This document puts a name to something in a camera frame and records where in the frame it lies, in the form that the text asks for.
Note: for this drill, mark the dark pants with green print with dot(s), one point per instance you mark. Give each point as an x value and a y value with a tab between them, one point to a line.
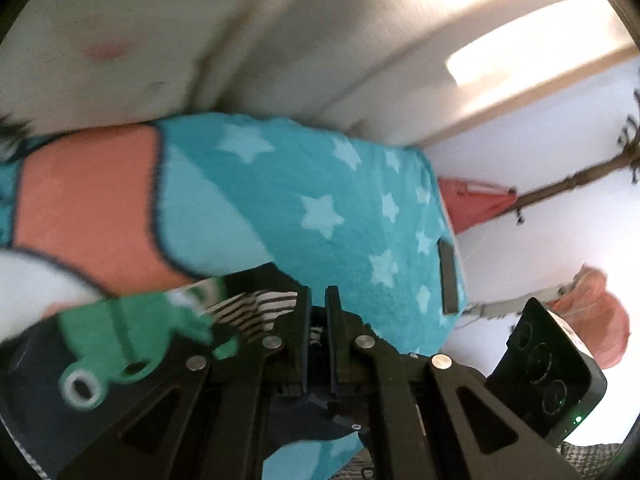
125	340

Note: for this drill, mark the wooden branch coat rack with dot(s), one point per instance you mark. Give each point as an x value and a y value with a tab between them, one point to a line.
575	180

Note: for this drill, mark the grey patterned cloth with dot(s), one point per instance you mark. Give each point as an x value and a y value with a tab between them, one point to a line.
590	457

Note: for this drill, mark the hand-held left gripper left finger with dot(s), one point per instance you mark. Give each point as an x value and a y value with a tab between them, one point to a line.
302	345

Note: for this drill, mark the teal star print blanket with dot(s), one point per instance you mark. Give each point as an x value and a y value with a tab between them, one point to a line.
280	195

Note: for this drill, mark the red hanging bag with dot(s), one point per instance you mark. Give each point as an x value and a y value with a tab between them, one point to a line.
472	205

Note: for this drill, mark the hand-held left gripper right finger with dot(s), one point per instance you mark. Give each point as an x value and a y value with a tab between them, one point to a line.
334	345

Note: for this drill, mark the pink hanging cloth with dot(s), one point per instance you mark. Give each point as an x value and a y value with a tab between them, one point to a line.
597	320

